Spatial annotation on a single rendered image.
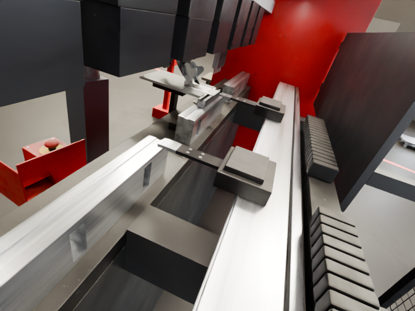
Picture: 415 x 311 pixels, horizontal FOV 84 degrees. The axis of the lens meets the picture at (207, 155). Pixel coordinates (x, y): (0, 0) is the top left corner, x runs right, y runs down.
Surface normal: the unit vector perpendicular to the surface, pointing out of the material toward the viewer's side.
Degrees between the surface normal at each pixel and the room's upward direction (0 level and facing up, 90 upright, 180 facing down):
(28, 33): 90
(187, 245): 0
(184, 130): 90
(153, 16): 90
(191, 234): 0
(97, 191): 0
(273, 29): 90
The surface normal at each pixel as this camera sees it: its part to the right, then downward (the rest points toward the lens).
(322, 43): -0.33, 0.44
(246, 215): 0.22, -0.83
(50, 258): 0.92, 0.35
